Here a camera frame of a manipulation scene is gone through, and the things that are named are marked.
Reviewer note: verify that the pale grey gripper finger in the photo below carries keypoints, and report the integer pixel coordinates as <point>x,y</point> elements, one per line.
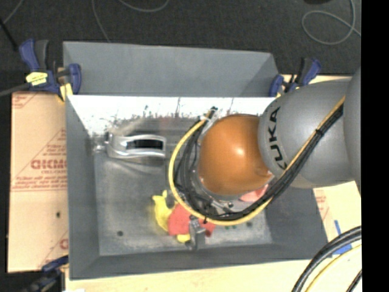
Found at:
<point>194,223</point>
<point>200,239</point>

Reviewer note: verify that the yellow soft toy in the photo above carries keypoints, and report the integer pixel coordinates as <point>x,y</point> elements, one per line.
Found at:
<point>161,213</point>

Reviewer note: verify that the pink soft thing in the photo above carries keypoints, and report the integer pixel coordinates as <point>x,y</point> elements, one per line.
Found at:
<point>253,195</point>

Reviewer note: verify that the grey metal bin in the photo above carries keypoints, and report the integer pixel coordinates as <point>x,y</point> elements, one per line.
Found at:
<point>130,193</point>

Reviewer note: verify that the silver and black tool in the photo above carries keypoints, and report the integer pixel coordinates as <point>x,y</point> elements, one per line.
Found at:
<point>121,149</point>

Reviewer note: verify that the brown cardboard board red print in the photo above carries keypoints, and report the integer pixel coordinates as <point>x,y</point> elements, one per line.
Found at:
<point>36,169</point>

